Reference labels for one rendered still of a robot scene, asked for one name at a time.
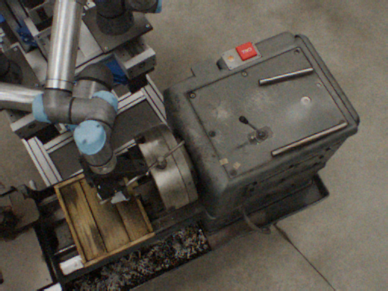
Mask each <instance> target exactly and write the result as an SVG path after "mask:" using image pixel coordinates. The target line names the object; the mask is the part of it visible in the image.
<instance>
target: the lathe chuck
mask: <svg viewBox="0 0 388 291"><path fill-rule="evenodd" d="M133 138H134V140H135V143H136V144H137V142H136V141H137V140H138V139H140V138H144V139H145V143H143V144H141V143H140V144H139V150H140V151H141V153H142V156H143V158H144V159H145V161H146V163H147V166H148V167H150V166H151V165H152V164H153V163H155V162H156V161H157V158H158V156H159V155H162V156H163V155H165V154H167V152H169V151H170V150H169V148H168V147H167V143H166V142H165V141H164V139H163V136H162V135H161V133H160V131H159V129H158V128H157V127H152V128H150V129H148V130H144V131H142V132H141V133H138V134H136V135H134V136H133ZM137 145H138V144H137ZM165 161H166V166H165V167H163V168H159V167H157V166H155V167H154V168H152V170H151V171H149V173H150V174H151V175H152V178H151V180H153V182H154V183H155V187H156V189H157V190H158V192H159V195H160V197H161V199H162V201H163V203H164V206H165V207H164V210H165V211H166V212H167V213H170V212H172V211H175V210H176V209H178V208H180V207H182V206H184V205H187V204H189V196H188V195H187V190H186V187H185V185H184V183H183V179H182V177H181V175H180V171H179V169H178V167H177V165H176V163H175V160H174V158H173V156H172V155H169V156H168V157H167V158H165ZM171 206H174V208H173V209H171V210H169V211H167V210H166V209H169V207H171Z"/></svg>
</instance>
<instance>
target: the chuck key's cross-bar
mask: <svg viewBox="0 0 388 291"><path fill-rule="evenodd" d="M184 143H185V141H184V140H183V141H182V142H180V143H179V144H178V145H176V146H175V147H173V148H172V149H171V150H170V151H169V152H167V154H165V155H163V158H164V159H165V158H167V157H168V156H169V155H171V154H172V153H173V152H175V151H176V150H178V148H179V147H181V146H183V144H184ZM158 164H159V162H158V161H156V162H155V163H153V164H152V165H151V166H150V167H149V170H148V171H147V172H149V171H151V170H152V168H154V167H155V166H157V165H158ZM142 176H143V175H140V176H136V177H134V178H132V179H131V180H130V181H129V182H127V183H126V185H127V186H130V185H131V183H135V182H136V180H138V179H139V178H140V177H142ZM112 198H113V197H111V199H112ZM108 200H110V199H106V200H104V201H101V202H100V205H104V204H105V203H106V202H108Z"/></svg>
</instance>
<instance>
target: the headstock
mask: <svg viewBox="0 0 388 291"><path fill-rule="evenodd" d="M255 47H256V48H257V49H258V51H259V52H260V54H261V58H259V59H257V60H254V61H251V62H249V63H248V64H244V65H242V66H240V67H236V68H234V69H232V70H229V69H228V67H227V65H226V63H224V60H223V58H219V59H218V60H217V62H216V65H217V67H218V68H219V71H220V73H219V74H213V73H210V72H208V73H206V74H203V75H201V76H199V77H196V76H195V75H192V76H191V77H188V78H187V79H184V80H182V81H180V82H179V83H175V84H174V85H172V86H171V87H168V88H167V89H165V90H164V94H163V97H164V110H165V114H166V119H167V126H168V128H169V129H170V130H171V133H172V134H175V133H176V134H177V135H178V136H179V137H180V139H182V141H183V140H184V141H185V143H184V145H185V147H186V148H187V151H188V153H189V154H190V156H191V159H192V162H193V164H194V166H195V168H196V173H197V177H198V181H199V182H198V184H196V190H197V193H198V194H199V198H200V199H201V200H202V202H203V205H204V206H205V209H206V211H208V214H209V215H210V216H211V217H214V218H218V217H220V216H223V215H224V214H227V213H229V212H231V210H232V208H233V206H234V205H235V204H236V203H238V202H241V201H243V200H245V199H248V198H250V197H251V196H254V195H255V194H259V193H260V192H262V191H264V190H267V189H269V188H271V187H272V186H276V185H277V184H279V183H282V182H284V181H286V180H288V179H289V178H292V177H294V176H296V175H298V174H301V173H302V172H305V171H308V170H310V169H311V168H313V167H316V166H318V165H319V164H321V163H323V162H326V161H327V160H329V159H330V158H331V157H332V156H333V155H334V153H335V152H336V151H337V150H338V149H339V147H340V146H341V145H342V144H343V143H344V142H345V141H346V140H347V139H348V138H349V137H350V136H352V135H355V134H356V133H357V132H358V125H359V124H360V120H359V115H358V113H357V111H355V108H353V106H352V104H351V102H350V101H349V100H348V98H347V96H346V95H345V94H344V91H343V90H342V89H341V88H340V85H339V84H338V83H337V81H336V80H335V78H334V77H333V75H332V73H331V72H330V71H329V68H328V67H327V65H326V64H325V63H324V61H323V60H322V59H321V56H320V55H319V54H318V53H317V50H316V49H315V48H314V46H313V45H312V43H311V41H309V38H308V37H307V36H305V35H303V34H301V33H298V34H296V35H294V36H293V34H292V33H290V32H283V33H279V34H277V35H276V36H272V37H270V38H268V39H266V40H262V41H260V42H258V43H255ZM310 67H312V68H313V71H314V73H312V74H307V75H305V76H299V77H294V78H291V79H288V80H281V81H279V82H276V83H268V84H265V85H263V86H259V83H258V80H260V79H261V80H263V79H265V78H268V77H272V76H276V75H277V76H278V75H281V74H286V73H289V72H294V71H298V70H301V69H305V68H310ZM240 116H244V117H245V118H246V119H247V121H248V122H249V123H251V124H252V125H253V126H254V127H256V128H257V129H259V130H266V131H267V133H268V137H267V139H259V137H258V132H257V131H255V130H253V129H252V128H251V127H250V126H248V125H247V124H244V123H241V122H239V117H240ZM342 122H345V123H346V124H347V127H346V128H345V129H342V130H340V131H336V132H335V133H332V134H330V135H327V136H325V137H322V138H321V139H316V140H315V141H313V142H309V143H307V144H305V145H303V146H299V147H298V148H295V149H293V150H291V151H288V152H285V153H283V154H282V155H278V156H275V157H274V158H273V157H272V156H271V151H273V150H275V149H278V148H279V147H282V146H286V145H288V144H290V143H291V142H295V141H298V140H299V139H303V138H305V137H306V136H310V135H313V134H315V133H317V132H319V131H322V130H325V129H327V128H329V127H333V126H335V125H337V124H339V123H342ZM212 155H215V158H212V157H211V156H212ZM224 158H227V161H228V163H226V164H223V165H221V163H220V162H219V160H221V159H224ZM236 162H239V163H240V164H241V165H240V166H239V167H238V168H237V169H236V168H235V167H233V165H234V164H235V163H236ZM235 169H236V170H235Z"/></svg>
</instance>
